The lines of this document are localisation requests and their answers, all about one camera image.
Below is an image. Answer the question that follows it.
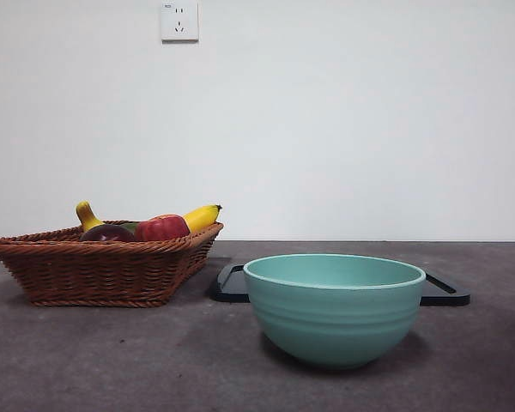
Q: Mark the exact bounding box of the yellow banana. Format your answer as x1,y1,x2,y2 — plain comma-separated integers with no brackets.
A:
76,200,223,234

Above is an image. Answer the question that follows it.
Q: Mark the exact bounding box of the teal ribbed bowl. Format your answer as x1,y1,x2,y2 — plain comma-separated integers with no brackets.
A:
242,252,427,371

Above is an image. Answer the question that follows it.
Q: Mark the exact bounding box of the brown wicker basket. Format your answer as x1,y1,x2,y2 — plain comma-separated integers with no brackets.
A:
0,221,225,308

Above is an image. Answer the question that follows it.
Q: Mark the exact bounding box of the white wall socket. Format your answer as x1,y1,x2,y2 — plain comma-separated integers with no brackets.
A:
161,1,200,43

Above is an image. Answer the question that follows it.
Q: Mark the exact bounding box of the red apple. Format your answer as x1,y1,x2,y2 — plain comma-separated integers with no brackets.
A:
135,213,192,242

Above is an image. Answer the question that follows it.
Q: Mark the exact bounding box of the dark green rectangular tray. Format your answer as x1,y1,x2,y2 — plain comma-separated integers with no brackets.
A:
209,263,472,307

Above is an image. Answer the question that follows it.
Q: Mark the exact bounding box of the dark red plum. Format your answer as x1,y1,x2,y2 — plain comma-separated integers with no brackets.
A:
79,223,136,243

